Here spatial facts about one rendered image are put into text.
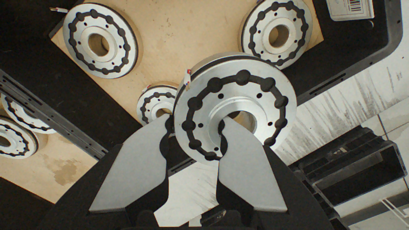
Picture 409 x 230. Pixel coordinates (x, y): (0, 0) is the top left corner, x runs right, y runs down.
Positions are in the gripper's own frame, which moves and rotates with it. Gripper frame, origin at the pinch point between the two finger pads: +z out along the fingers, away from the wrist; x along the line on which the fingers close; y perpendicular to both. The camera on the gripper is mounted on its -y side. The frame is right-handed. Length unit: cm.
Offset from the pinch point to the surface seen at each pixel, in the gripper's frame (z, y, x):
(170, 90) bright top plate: 13.7, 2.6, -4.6
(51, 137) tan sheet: 16.7, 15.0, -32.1
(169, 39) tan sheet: 16.9, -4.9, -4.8
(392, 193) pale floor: 100, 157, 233
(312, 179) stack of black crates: 42, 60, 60
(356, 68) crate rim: 7.0, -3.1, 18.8
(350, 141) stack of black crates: 51, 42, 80
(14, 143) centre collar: 13.0, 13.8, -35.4
